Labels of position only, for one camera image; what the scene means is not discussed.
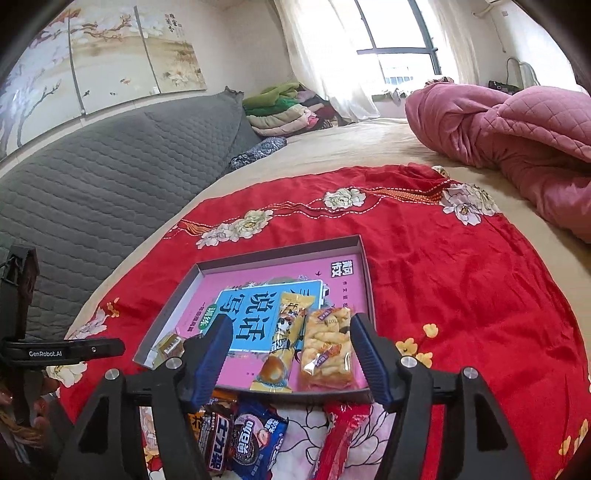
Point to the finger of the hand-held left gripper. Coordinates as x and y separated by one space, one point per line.
99 348

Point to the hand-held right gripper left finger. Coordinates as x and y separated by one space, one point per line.
207 364

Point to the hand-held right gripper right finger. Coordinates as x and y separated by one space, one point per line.
374 364

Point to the clear rice puff packet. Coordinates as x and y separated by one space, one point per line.
325 350

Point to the dark chocolate bar packet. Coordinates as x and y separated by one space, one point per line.
214 438

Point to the yellow bread packet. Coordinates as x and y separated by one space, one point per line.
281 341

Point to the red sausage packet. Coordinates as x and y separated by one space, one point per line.
341 438

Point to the blue cookie packet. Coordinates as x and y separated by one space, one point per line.
256 434

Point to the gray cardboard box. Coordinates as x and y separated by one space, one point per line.
368 277

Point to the person's left hand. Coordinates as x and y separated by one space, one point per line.
46 401

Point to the pink workbook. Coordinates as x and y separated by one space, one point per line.
221 281

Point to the red floral blanket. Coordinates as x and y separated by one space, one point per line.
461 286

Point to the gray quilted headboard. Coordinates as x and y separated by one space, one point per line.
115 184

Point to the dark floral pillow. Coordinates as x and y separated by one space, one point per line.
258 152

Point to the beige bed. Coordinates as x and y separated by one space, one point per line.
369 138

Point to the stack of folded clothes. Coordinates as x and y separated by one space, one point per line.
281 108

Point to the pink quilt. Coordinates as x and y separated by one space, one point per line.
508 134

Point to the black bag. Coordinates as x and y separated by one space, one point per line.
499 86

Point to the sheer white curtain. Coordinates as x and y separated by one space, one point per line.
455 41

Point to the window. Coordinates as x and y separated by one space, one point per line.
397 32

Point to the floral wall painting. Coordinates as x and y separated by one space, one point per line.
92 69

